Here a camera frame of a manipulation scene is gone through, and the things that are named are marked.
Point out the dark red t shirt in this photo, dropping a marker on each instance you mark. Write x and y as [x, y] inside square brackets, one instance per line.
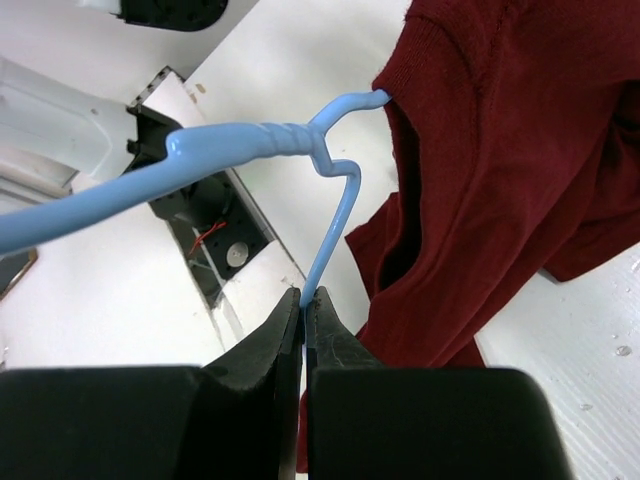
[515, 130]

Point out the light blue wire hanger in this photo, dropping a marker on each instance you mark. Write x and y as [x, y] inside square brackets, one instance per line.
[195, 153]

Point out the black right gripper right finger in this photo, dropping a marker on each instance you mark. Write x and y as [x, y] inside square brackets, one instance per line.
[366, 420]

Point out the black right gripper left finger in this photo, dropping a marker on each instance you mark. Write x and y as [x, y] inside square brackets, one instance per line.
[234, 418]

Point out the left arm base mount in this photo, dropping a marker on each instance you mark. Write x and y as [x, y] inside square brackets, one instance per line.
[212, 224]

